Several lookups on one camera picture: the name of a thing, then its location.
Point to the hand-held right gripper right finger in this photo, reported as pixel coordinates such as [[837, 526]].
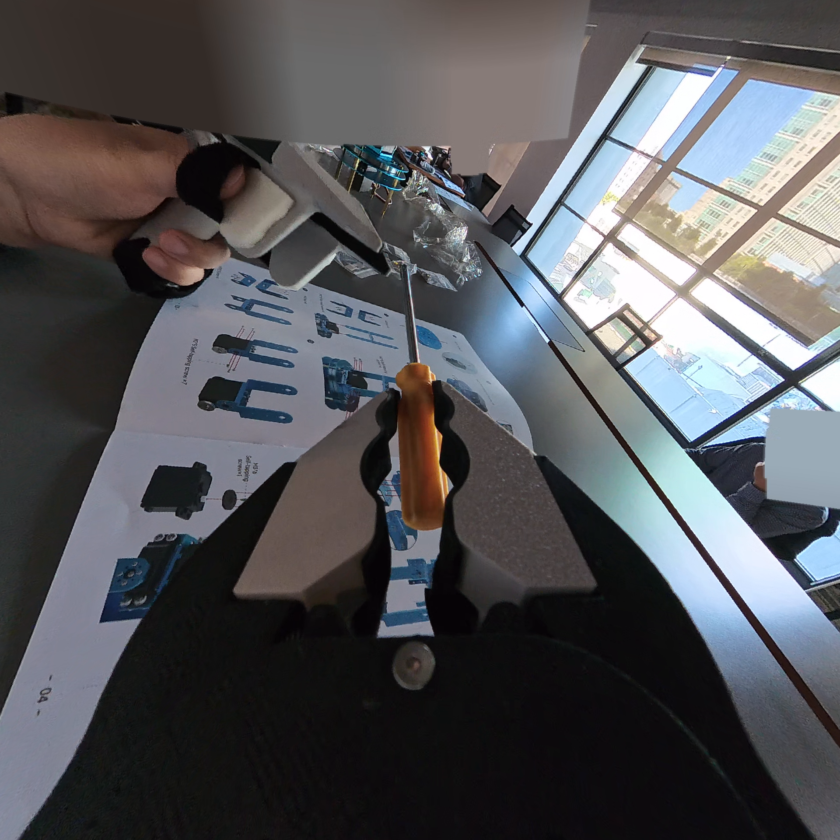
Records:
[[518, 518]]

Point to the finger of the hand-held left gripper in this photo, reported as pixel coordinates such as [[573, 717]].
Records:
[[305, 259], [321, 184]]

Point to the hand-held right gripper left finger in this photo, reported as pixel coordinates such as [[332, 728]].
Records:
[[308, 525]]

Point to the blue toy robot arm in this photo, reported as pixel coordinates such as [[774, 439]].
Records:
[[377, 167]]

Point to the person's left hand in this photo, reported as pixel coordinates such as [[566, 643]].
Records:
[[65, 190]]

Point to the small clear plastic bag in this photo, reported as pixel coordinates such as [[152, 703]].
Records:
[[405, 253]]

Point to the small bag of screws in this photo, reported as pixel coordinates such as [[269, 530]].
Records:
[[438, 279]]

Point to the crumpled clear plastic bag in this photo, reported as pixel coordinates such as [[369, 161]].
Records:
[[449, 239]]

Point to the black office chair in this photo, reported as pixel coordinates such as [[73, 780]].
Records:
[[512, 224]]

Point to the grey laptop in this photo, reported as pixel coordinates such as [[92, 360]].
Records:
[[544, 308]]

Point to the black mesh chair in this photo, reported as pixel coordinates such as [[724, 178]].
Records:
[[630, 331]]

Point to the large black-framed window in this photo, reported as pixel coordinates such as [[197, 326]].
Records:
[[709, 262]]

